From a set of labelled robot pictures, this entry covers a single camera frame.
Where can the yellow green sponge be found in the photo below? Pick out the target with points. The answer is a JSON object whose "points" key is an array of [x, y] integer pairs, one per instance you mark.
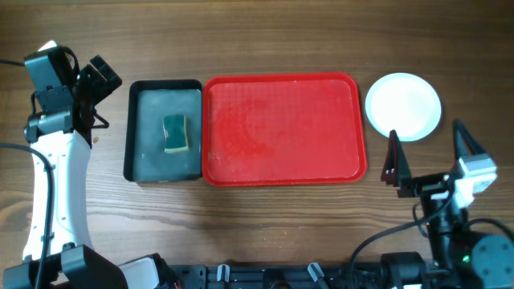
{"points": [[175, 130]]}

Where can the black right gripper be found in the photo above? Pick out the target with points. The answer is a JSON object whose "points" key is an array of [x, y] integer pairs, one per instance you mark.
{"points": [[430, 185]]}

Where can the white plate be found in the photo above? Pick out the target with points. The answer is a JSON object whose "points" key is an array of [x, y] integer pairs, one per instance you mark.
{"points": [[405, 103]]}

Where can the black water tray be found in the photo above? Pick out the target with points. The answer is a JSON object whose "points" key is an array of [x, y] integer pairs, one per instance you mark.
{"points": [[147, 157]]}

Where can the red plastic tray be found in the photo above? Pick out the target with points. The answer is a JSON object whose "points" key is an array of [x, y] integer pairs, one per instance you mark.
{"points": [[282, 129]]}

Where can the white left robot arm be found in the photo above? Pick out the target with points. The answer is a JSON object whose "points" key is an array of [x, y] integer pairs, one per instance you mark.
{"points": [[61, 157]]}

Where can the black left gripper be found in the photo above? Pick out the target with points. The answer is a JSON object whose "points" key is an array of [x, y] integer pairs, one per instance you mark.
{"points": [[104, 73]]}

